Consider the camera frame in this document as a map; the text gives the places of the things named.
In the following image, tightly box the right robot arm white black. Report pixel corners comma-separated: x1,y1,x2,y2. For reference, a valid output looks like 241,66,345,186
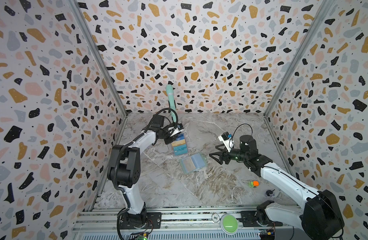
209,132,344,240

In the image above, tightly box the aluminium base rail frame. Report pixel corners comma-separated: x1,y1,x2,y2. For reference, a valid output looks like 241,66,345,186
69,205,309,240

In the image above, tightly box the mint green microphone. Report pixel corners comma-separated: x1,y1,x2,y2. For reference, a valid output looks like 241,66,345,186
166,84,178,123

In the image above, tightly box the small black knob object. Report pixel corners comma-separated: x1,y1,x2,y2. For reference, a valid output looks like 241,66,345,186
265,190,275,198

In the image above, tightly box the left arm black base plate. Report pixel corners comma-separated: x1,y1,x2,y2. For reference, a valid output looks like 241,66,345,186
117,212,162,230

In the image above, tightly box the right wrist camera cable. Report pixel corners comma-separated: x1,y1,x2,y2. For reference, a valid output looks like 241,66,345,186
231,122,253,139

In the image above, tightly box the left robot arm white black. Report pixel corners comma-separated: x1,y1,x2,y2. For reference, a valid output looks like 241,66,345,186
107,109,183,225

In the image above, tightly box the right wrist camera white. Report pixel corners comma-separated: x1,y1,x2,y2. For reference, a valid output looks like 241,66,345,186
218,132,234,153

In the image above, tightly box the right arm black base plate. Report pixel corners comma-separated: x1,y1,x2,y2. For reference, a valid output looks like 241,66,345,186
239,211,283,227

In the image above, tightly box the yellow VIP card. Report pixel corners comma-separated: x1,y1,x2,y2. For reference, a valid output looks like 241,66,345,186
172,139,186,147

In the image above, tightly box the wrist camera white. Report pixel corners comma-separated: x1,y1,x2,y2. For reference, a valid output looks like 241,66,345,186
168,123,184,137
218,132,234,153

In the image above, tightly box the black corrugated cable hose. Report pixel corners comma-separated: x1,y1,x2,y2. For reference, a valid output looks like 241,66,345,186
110,107,179,240

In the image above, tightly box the small orange green toy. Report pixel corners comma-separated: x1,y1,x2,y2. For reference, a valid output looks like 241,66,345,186
248,181,259,188

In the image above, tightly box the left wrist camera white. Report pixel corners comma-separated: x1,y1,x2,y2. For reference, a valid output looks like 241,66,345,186
168,123,184,137

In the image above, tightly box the green round push button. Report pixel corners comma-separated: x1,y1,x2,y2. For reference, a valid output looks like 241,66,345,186
220,214,238,235

